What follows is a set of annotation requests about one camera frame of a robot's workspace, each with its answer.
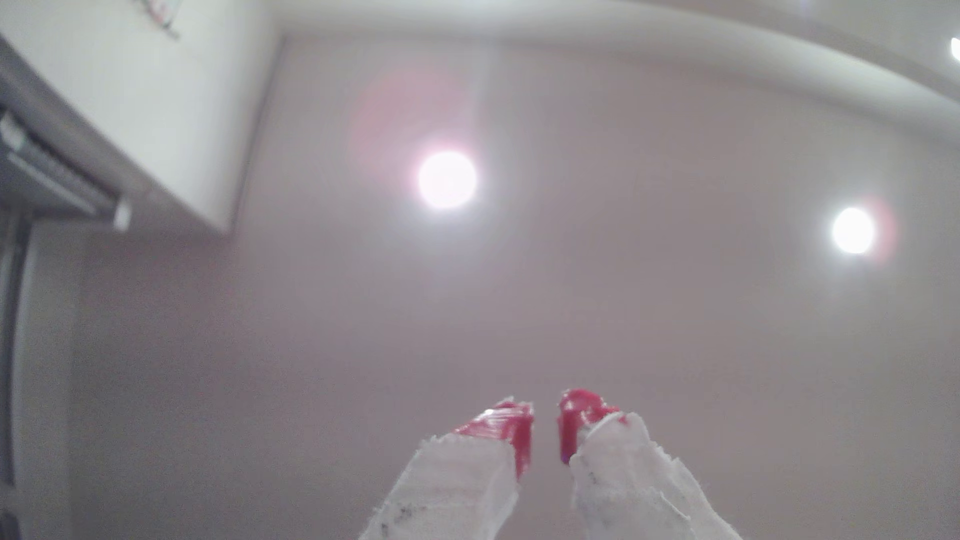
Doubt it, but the white wall air conditioner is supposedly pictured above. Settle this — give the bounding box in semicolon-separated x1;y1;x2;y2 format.
0;0;282;235

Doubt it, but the tape-wrapped red-tipped gripper finger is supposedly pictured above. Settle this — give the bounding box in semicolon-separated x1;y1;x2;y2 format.
358;397;536;540
557;388;744;540

